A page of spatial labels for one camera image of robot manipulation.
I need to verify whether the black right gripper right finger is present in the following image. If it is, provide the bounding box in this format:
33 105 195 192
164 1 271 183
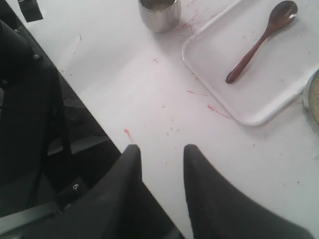
183 144 313 239

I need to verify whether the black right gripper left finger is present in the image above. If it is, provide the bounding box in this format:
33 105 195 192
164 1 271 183
37 145 179 239

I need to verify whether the brown wooden spoon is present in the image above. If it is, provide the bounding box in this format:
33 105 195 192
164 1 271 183
225 0 298 84

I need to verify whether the steel bowl of grains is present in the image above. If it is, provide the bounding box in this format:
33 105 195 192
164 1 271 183
303 69 319 131

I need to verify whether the steel cup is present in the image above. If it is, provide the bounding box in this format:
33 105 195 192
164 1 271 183
138 0 181 33

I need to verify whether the white plastic tray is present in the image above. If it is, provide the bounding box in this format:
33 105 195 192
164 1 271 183
182 0 319 126

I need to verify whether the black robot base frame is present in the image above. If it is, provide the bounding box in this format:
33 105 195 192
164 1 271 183
0 0 123 239

